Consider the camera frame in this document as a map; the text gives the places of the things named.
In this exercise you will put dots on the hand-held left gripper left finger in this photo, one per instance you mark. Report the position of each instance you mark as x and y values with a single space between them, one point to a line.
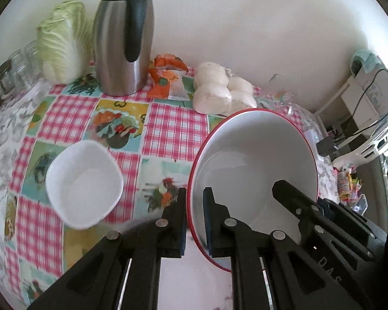
176 229

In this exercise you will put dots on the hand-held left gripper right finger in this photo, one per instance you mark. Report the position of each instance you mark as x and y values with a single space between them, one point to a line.
208 213

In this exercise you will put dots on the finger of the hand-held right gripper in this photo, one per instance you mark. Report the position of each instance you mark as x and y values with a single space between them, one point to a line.
294 200
325 205

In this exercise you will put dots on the red-rimmed strawberry bowl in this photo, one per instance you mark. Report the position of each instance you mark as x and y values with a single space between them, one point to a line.
252 155

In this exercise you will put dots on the yellow snack packet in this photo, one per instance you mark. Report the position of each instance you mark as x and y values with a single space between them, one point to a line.
344 184

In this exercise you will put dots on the smartphone on stand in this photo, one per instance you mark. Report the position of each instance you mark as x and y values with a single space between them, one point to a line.
360 205

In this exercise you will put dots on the black charger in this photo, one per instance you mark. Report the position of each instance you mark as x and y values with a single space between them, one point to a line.
326 146

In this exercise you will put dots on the white power strip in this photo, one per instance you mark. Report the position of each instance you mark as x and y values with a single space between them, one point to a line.
311 135

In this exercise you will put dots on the white cutout chair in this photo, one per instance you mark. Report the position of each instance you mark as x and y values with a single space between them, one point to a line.
371 150

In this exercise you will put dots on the clear glass mug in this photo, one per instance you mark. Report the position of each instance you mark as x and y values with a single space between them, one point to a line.
289 103

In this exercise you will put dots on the small white bowl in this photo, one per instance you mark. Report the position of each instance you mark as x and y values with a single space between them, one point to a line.
84 184

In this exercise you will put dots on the white side cabinet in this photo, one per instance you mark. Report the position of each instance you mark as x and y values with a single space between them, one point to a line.
359 101

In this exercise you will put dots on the bag of steamed buns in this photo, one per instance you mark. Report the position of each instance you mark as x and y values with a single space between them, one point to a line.
210 98

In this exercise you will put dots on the orange snack packet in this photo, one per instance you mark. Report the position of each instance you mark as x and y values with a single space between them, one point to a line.
168 84

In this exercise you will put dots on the teal cloth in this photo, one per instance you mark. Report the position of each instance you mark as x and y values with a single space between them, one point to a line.
363 59

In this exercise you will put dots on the stainless steel thermos jug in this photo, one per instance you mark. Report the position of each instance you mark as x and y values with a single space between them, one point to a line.
113 55

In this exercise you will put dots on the checkered patchwork tablecloth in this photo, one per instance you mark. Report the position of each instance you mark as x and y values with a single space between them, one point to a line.
0 142

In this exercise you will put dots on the napa cabbage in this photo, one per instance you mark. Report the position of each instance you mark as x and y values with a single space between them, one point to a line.
64 45

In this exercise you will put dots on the clear drinking glass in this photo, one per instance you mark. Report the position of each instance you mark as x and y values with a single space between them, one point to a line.
32 56

